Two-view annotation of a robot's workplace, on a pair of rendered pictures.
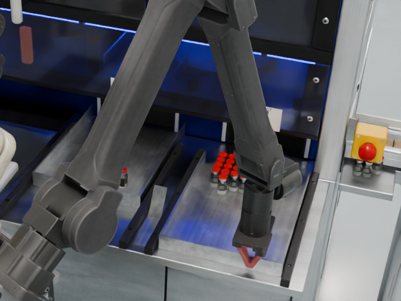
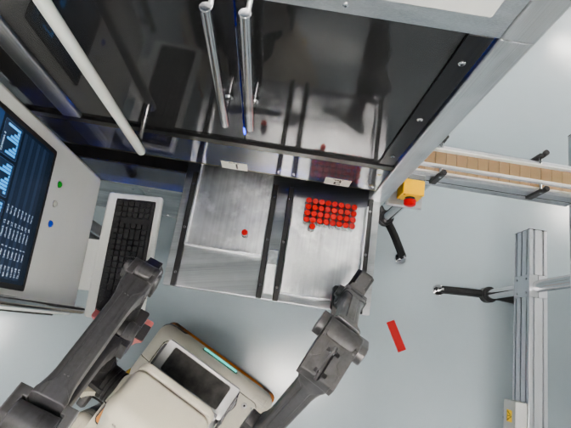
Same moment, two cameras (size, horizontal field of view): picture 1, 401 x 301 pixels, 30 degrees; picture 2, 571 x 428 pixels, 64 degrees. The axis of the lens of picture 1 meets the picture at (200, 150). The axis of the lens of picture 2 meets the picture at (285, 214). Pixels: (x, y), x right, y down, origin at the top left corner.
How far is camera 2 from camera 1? 121 cm
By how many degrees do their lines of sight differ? 43
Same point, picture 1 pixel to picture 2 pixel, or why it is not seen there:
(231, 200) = (318, 236)
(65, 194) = not seen: outside the picture
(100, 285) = not seen: hidden behind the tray
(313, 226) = (372, 252)
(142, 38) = (296, 402)
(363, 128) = (408, 187)
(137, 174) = (251, 220)
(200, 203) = (298, 244)
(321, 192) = (375, 215)
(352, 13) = (415, 156)
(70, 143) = (198, 192)
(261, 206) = not seen: hidden behind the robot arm
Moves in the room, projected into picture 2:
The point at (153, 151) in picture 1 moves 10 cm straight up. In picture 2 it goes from (257, 191) to (257, 182)
